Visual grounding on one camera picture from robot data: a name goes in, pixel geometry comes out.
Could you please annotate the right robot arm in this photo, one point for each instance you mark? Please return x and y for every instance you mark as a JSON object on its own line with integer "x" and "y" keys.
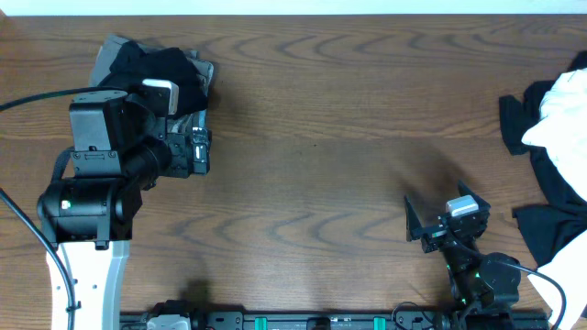
{"x": 485, "y": 286}

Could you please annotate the folded grey shorts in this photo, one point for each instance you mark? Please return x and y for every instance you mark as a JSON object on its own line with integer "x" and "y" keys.
{"x": 108, "y": 52}

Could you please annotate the black t-shirt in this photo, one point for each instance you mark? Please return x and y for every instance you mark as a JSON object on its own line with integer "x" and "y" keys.
{"x": 545, "y": 228}

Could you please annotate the black pants red waistband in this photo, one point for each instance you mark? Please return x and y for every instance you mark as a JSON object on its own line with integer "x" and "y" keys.
{"x": 132, "y": 65}

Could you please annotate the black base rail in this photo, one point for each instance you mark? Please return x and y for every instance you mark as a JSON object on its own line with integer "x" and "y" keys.
{"x": 174, "y": 315}

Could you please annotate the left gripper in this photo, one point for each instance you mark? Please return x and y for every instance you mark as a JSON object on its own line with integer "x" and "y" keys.
{"x": 180, "y": 167}

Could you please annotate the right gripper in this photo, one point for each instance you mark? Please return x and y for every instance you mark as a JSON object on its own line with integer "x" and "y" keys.
{"x": 436, "y": 236}

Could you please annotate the white garment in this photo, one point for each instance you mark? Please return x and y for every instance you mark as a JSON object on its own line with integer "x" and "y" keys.
{"x": 561, "y": 131}

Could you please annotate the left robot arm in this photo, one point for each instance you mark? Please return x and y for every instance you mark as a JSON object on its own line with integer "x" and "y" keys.
{"x": 122, "y": 144}

